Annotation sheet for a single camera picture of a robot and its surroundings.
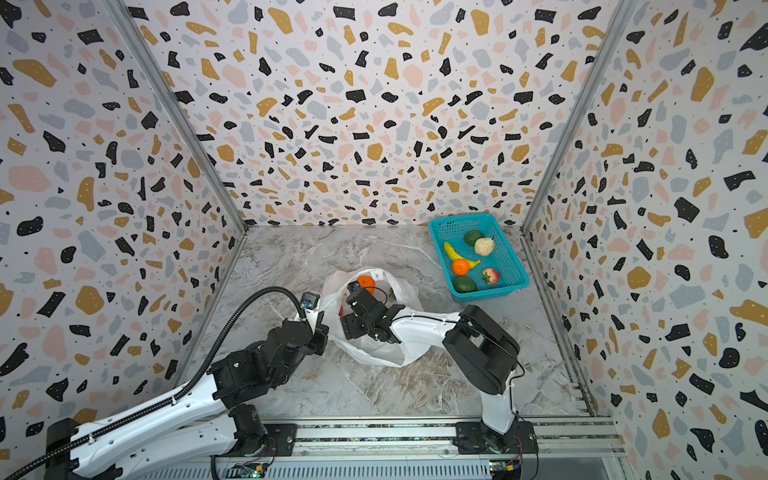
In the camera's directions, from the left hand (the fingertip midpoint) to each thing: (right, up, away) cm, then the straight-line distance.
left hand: (324, 311), depth 73 cm
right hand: (+3, -4, +16) cm, 16 cm away
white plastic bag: (+2, +3, 0) cm, 3 cm away
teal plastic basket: (+57, +6, +27) cm, 63 cm away
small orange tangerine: (+39, +10, +31) cm, 51 cm away
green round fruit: (+46, +21, +42) cm, 66 cm away
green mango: (+40, +4, +27) cm, 48 cm away
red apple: (+50, +7, +30) cm, 58 cm away
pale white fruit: (+49, +17, +36) cm, 63 cm away
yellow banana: (+39, +13, +37) cm, 55 cm away
